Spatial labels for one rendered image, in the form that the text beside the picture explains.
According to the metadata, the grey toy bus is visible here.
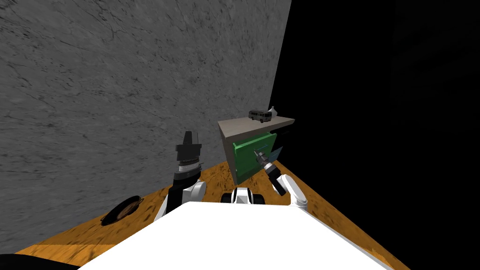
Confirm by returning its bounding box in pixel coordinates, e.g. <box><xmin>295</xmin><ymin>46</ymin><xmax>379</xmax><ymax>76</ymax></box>
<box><xmin>248</xmin><ymin>110</ymin><xmax>273</xmax><ymax>124</ymax></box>

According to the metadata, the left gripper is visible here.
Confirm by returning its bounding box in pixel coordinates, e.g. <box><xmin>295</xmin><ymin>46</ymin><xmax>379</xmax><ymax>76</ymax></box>
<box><xmin>176</xmin><ymin>131</ymin><xmax>203</xmax><ymax>163</ymax></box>

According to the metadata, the grey cabinet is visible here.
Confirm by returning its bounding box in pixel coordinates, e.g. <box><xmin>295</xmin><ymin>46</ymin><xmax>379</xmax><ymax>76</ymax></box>
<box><xmin>217</xmin><ymin>116</ymin><xmax>296</xmax><ymax>187</ymax></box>

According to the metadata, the green drawer front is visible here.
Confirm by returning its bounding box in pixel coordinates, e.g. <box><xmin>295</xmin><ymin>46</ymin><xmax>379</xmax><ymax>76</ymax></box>
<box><xmin>232</xmin><ymin>132</ymin><xmax>278</xmax><ymax>181</ymax></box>

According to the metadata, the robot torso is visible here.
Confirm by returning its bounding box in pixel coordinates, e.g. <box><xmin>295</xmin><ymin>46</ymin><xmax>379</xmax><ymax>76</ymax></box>
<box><xmin>76</xmin><ymin>187</ymin><xmax>395</xmax><ymax>270</ymax></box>

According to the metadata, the black round pan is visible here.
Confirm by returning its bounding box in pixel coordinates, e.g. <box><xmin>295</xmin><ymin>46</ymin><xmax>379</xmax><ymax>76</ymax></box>
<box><xmin>100</xmin><ymin>195</ymin><xmax>144</xmax><ymax>227</ymax></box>

